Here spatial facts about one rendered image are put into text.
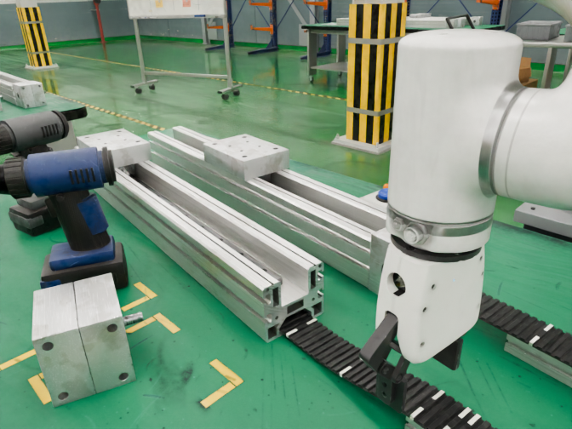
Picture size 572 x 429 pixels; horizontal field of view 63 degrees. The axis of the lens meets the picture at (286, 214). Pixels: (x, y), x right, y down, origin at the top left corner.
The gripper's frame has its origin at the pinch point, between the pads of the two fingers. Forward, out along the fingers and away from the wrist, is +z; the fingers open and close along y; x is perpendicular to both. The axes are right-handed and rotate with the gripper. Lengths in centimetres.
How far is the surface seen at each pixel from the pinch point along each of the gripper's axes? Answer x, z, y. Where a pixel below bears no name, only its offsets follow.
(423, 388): 0.3, 3.3, 1.5
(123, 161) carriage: 77, -3, -1
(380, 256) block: 17.5, -0.2, 14.0
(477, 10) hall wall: 444, 0, 726
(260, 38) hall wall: 982, 64, 666
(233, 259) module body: 27.9, -2.0, -3.9
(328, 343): 13.5, 5.5, 0.5
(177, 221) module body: 43.8, -2.0, -4.5
